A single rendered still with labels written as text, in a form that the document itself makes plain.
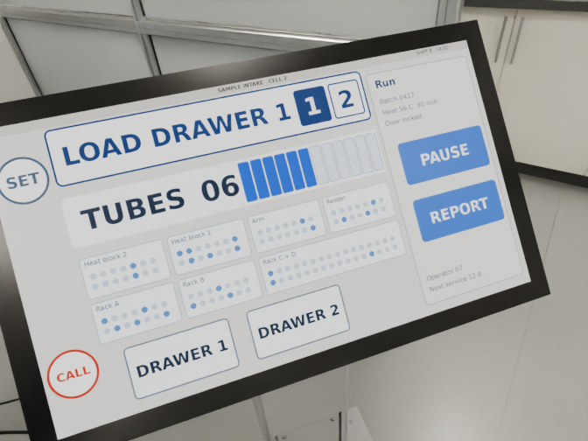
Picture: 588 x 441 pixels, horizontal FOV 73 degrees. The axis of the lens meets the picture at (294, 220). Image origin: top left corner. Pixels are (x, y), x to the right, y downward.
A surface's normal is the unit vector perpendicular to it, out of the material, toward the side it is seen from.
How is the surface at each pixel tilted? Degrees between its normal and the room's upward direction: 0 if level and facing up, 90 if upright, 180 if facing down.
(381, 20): 90
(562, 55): 90
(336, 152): 50
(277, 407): 90
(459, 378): 0
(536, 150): 90
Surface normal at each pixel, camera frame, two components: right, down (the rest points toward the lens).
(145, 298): 0.18, -0.06
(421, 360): -0.07, -0.78
